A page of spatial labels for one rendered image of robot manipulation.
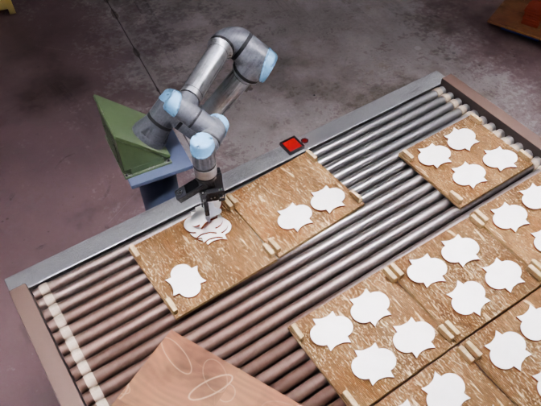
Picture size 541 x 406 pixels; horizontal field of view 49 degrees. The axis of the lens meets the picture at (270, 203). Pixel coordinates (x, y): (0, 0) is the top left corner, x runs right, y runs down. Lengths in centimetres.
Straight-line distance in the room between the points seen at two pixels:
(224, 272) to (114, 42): 306
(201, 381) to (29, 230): 207
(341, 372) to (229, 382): 36
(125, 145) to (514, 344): 156
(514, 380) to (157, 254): 124
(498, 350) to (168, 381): 102
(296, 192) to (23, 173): 212
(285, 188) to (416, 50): 260
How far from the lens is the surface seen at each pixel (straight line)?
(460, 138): 263
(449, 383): 196
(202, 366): 182
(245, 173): 242
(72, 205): 370
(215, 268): 211
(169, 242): 220
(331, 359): 194
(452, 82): 290
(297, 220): 222
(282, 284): 209
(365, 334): 199
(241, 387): 179
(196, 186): 201
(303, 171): 240
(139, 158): 248
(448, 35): 494
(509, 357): 206
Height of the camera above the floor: 268
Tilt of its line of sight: 50 degrees down
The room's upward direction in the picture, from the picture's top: 1 degrees counter-clockwise
